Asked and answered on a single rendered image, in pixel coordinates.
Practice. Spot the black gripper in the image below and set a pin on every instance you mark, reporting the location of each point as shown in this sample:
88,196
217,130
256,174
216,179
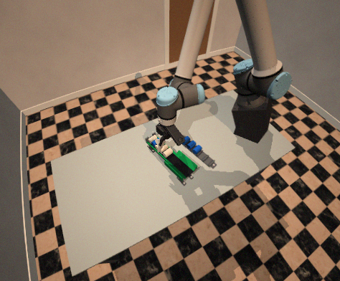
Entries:
160,129

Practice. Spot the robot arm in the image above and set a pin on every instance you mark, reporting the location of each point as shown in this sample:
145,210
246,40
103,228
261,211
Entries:
251,75

